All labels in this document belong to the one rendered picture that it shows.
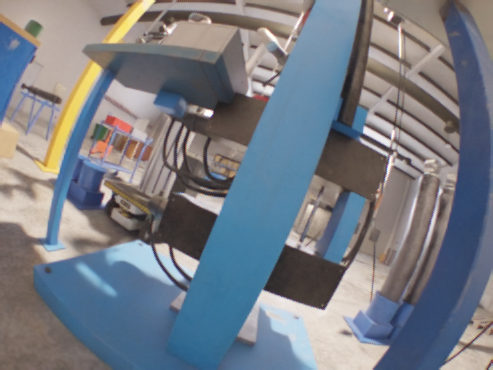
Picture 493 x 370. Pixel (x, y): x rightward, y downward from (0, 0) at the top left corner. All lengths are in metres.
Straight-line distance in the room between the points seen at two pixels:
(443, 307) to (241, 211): 0.44
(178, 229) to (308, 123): 0.59
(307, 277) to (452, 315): 0.64
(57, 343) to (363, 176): 1.27
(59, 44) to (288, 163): 11.37
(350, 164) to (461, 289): 0.67
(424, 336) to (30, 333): 0.95
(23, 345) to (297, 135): 1.07
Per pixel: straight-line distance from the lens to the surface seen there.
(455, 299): 0.22
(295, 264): 0.76
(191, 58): 0.65
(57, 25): 11.48
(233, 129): 0.78
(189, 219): 0.78
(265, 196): 0.49
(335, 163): 0.78
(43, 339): 0.88
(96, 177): 2.07
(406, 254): 1.85
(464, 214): 0.24
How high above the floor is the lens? 0.72
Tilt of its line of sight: 2 degrees up
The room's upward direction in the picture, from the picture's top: 23 degrees clockwise
